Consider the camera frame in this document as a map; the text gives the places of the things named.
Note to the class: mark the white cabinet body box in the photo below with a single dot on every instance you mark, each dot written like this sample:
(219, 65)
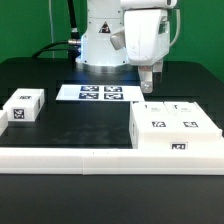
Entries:
(179, 138)

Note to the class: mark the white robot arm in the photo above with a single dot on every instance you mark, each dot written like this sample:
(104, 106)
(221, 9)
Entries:
(104, 17)

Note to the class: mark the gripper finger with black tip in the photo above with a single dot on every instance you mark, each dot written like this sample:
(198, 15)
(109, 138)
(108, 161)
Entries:
(146, 79)

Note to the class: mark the white cabinet door panel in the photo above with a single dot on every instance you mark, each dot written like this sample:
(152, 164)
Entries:
(188, 115)
(150, 117)

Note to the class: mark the white cabinet top block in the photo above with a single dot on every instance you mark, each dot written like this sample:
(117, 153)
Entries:
(24, 105)

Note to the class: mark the white marker base plate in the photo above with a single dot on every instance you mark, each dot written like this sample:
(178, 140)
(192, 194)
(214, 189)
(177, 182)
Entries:
(70, 92)

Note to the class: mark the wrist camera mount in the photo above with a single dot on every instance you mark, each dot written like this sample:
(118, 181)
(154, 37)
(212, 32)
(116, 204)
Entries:
(118, 39)

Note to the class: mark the white U-shaped fence frame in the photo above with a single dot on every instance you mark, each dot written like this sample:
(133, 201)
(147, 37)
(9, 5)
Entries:
(208, 160)

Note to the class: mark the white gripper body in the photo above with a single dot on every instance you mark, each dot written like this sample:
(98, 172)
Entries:
(147, 36)

